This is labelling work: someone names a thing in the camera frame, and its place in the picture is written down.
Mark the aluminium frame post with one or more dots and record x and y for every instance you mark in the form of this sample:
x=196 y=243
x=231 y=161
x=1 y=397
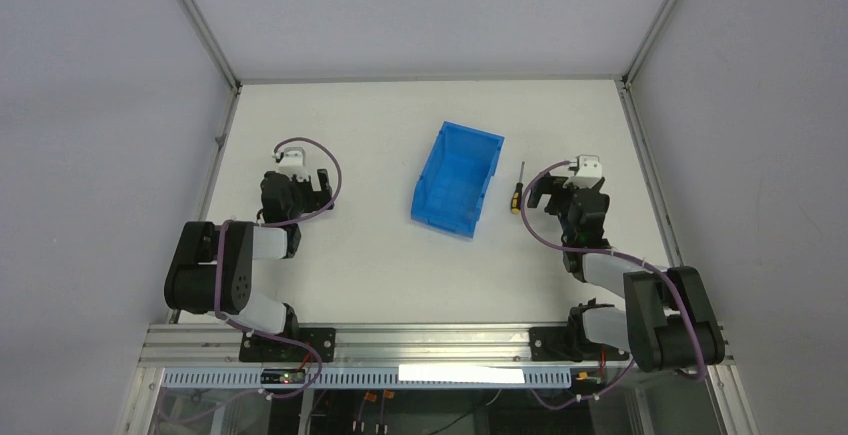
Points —
x=625 y=86
x=204 y=34

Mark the black yellow handled screwdriver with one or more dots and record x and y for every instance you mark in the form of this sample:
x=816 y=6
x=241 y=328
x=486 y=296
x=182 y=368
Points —
x=516 y=199

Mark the white slotted cable duct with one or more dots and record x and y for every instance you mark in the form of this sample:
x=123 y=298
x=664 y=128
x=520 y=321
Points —
x=404 y=377

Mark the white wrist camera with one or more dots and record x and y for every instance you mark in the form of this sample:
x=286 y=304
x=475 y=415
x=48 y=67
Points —
x=587 y=171
x=290 y=162

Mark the small green circuit board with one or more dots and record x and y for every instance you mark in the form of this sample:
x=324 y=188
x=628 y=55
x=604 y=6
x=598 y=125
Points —
x=283 y=377

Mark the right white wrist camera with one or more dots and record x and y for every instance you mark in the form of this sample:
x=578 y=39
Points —
x=587 y=171

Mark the blue plastic storage bin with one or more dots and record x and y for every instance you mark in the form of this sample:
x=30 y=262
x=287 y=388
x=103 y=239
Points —
x=451 y=189

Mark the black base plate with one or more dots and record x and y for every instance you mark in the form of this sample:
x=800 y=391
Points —
x=564 y=343
x=256 y=349

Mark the right aluminium frame post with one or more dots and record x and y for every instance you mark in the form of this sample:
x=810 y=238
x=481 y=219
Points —
x=625 y=86

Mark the left aluminium frame post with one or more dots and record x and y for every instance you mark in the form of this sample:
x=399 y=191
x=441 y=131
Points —
x=204 y=34

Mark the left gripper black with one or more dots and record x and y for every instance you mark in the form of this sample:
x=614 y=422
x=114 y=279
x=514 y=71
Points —
x=308 y=189

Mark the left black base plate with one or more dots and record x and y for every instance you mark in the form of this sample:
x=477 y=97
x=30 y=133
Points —
x=256 y=349

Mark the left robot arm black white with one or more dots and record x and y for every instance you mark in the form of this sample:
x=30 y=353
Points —
x=212 y=268

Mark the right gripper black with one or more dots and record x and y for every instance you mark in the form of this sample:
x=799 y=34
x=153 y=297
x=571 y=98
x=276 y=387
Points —
x=569 y=195

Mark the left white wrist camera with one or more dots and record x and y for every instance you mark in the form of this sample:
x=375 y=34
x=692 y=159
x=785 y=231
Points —
x=290 y=162

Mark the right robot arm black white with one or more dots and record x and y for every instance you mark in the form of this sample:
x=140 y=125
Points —
x=667 y=322

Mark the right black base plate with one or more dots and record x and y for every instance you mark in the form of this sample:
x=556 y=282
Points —
x=564 y=343

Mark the aluminium front rail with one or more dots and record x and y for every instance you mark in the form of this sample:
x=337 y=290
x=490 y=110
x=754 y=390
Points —
x=357 y=345

